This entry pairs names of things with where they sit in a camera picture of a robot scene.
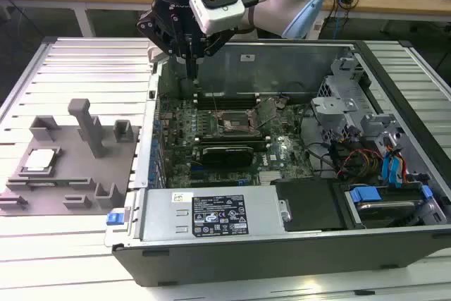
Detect silver CPU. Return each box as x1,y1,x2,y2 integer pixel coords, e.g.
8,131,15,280
21,147,57,175

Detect CPU socket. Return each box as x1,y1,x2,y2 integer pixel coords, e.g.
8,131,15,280
216,109,258,136

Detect black RAM slot bank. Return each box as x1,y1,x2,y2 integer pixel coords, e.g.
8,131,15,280
195,90,260,110
195,134,272,152

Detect black graphics card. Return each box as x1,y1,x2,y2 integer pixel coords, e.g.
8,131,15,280
199,144,255,168

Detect green motherboard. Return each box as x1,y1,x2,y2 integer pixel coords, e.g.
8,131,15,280
156,96,314,189

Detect grey metal drive cage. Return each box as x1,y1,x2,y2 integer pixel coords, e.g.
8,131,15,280
309,56,406,147

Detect grey parts rack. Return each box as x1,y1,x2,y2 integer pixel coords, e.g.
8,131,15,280
0,98,142,217

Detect silver chipset heatsink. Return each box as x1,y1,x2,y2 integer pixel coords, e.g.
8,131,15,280
259,170,283,184

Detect green RAM stick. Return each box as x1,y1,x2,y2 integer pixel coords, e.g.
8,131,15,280
27,180,89,187

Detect grey power supply unit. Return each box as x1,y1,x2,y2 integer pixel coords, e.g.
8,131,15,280
140,188,286,242

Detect blue case latch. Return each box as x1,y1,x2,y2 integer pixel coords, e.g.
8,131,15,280
106,211,125,226

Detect black plastic shroud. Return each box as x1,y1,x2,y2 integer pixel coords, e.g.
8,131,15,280
273,178,350,233

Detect black grey PC case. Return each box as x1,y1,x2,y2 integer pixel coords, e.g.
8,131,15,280
105,37,451,288

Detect hard disk in blue carrier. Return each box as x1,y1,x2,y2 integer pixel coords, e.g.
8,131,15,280
347,183,435,228

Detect blue network cable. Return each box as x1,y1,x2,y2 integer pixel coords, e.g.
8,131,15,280
334,0,345,39

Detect red yellow power wires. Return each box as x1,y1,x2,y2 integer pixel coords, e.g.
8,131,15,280
330,137,387,180

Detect blue flat data wires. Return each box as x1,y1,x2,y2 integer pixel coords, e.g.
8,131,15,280
381,142,408,189

